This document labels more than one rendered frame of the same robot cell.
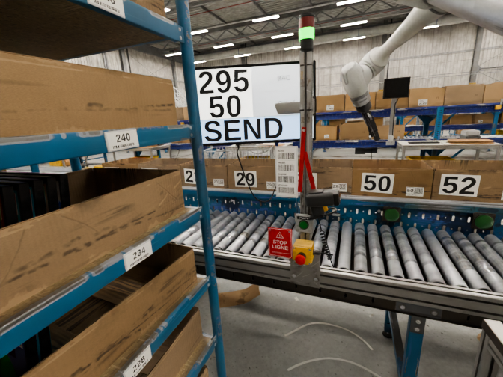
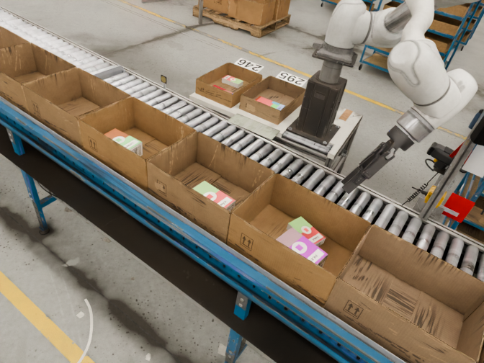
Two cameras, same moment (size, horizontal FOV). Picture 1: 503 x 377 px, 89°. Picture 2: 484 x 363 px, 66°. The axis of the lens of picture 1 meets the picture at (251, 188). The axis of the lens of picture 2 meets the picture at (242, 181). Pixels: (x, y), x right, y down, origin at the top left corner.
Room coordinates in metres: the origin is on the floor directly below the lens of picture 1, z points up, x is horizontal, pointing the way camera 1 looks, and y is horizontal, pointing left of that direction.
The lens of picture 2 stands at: (2.41, -0.91, 1.93)
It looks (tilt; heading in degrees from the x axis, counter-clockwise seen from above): 40 degrees down; 187
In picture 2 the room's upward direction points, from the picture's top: 9 degrees clockwise
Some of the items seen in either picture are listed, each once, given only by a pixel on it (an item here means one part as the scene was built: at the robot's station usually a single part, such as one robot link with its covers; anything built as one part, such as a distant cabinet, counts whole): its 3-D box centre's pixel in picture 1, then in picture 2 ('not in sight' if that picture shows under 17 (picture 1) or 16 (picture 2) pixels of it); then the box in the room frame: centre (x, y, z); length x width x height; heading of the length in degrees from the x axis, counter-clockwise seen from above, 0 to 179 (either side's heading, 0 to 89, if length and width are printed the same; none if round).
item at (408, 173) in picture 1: (387, 177); (297, 234); (1.49, -0.81, 0.96); 0.39 x 0.29 x 0.17; 68
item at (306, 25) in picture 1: (306, 29); not in sight; (0.95, -0.21, 1.62); 0.05 x 0.05 x 0.06
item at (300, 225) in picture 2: not in sight; (305, 233); (1.41, -0.77, 0.90); 0.13 x 0.07 x 0.04; 52
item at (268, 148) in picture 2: not in sight; (245, 166); (0.87, -1.11, 0.72); 0.52 x 0.05 x 0.05; 158
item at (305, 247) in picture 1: (312, 253); (428, 192); (0.88, -0.22, 0.84); 0.15 x 0.09 x 0.07; 68
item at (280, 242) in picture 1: (287, 243); (450, 204); (0.95, -0.13, 0.85); 0.16 x 0.01 x 0.13; 68
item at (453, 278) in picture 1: (440, 256); (299, 195); (1.00, -0.81, 0.72); 0.52 x 0.05 x 0.05; 158
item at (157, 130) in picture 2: not in sight; (139, 141); (1.19, -1.54, 0.96); 0.39 x 0.29 x 0.17; 68
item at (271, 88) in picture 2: not in sight; (273, 99); (0.22, -1.09, 0.80); 0.38 x 0.28 x 0.10; 162
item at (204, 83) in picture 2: not in sight; (229, 83); (0.15, -1.40, 0.80); 0.38 x 0.28 x 0.10; 161
